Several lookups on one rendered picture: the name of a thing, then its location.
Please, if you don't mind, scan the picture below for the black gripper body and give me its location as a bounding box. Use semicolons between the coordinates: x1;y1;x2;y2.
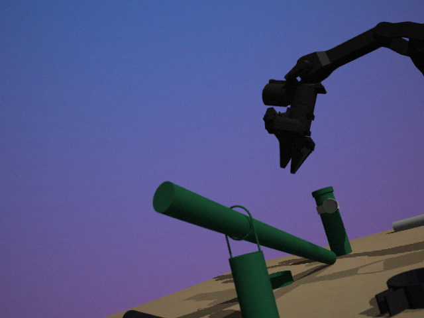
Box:
272;103;315;150

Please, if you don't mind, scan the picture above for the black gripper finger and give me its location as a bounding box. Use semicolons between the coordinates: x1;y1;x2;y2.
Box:
290;147;312;174
274;132;302;168

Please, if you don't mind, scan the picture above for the dark green ring clamp with two tabs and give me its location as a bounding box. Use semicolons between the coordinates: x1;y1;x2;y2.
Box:
269;270;293;289

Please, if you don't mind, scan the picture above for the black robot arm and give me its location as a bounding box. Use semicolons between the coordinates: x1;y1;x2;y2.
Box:
262;21;424;134

